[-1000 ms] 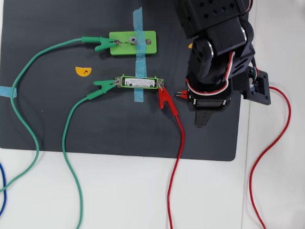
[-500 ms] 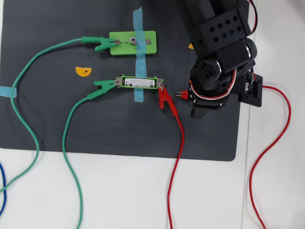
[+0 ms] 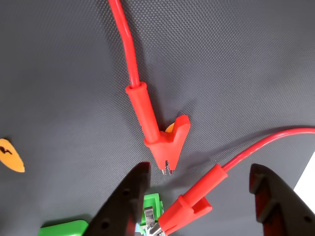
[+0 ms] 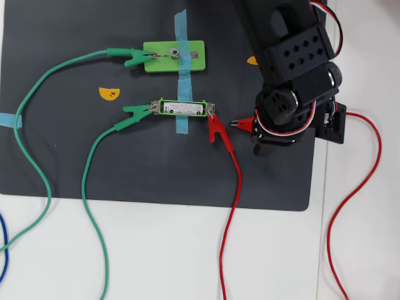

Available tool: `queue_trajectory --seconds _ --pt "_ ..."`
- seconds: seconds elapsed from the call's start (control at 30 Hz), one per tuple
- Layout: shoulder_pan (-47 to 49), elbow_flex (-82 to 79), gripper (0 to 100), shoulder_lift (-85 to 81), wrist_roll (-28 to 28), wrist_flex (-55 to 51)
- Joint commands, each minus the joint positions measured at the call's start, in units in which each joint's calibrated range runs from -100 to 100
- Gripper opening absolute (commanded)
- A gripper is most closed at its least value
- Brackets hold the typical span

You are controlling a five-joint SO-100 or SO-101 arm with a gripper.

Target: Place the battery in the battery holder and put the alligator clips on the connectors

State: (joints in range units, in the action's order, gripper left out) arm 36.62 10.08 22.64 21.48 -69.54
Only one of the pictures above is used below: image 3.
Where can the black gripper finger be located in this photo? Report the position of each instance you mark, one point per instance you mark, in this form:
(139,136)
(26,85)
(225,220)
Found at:
(118,209)
(283,209)

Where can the red alligator clip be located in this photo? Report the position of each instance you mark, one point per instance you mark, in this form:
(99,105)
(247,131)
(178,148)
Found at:
(162,145)
(192,199)

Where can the green battery holder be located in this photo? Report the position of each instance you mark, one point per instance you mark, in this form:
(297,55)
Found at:
(152,201)

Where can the orange half-round sticker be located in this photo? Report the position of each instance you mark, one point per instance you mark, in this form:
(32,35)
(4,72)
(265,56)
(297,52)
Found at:
(11,157)
(170,129)

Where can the dark grey work mat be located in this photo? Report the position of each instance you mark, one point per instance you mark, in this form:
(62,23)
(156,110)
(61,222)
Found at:
(221,73)

